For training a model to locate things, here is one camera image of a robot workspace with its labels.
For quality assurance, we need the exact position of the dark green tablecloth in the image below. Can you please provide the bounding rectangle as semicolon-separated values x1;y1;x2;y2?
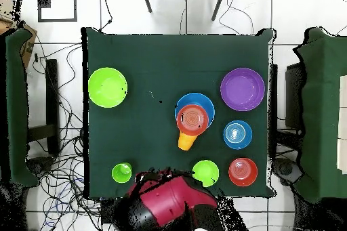
81;26;275;199

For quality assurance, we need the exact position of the large blue bowl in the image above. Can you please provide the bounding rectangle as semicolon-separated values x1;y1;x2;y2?
174;92;216;129

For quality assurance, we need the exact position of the small blue bowl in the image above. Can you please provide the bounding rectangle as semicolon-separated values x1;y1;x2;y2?
222;120;253;150

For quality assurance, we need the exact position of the brown cardboard box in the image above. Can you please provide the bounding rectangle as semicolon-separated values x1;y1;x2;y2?
0;18;38;67

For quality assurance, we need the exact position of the black box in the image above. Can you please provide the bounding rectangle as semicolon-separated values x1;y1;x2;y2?
284;62;306;130

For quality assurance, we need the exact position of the orange bowl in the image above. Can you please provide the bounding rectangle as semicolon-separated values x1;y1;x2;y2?
176;104;210;137
228;157;259;188

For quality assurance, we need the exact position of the grey stand base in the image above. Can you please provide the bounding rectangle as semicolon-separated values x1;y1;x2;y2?
272;156;304;186
25;156;55;178

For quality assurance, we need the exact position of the green stepped cup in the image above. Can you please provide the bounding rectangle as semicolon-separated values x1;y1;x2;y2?
111;162;133;184

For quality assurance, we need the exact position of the purple bowl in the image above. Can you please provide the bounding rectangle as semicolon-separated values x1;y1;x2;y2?
220;67;266;112

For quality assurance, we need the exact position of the large green bowl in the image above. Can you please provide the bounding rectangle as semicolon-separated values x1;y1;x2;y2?
87;67;128;109

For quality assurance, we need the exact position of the green cloth side table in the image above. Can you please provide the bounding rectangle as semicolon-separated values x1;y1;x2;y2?
0;28;39;188
292;27;347;205

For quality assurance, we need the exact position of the black floor stand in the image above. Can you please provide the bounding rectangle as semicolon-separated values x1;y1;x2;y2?
26;58;61;156

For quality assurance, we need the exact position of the small light green bowl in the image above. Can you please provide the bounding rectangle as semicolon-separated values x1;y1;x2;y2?
191;159;220;188

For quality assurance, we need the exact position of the black tripod leg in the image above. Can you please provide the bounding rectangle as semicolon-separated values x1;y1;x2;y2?
211;0;228;22
140;0;153;14

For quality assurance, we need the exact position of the orange-yellow stepped cup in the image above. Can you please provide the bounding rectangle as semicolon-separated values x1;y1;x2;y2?
177;131;198;152

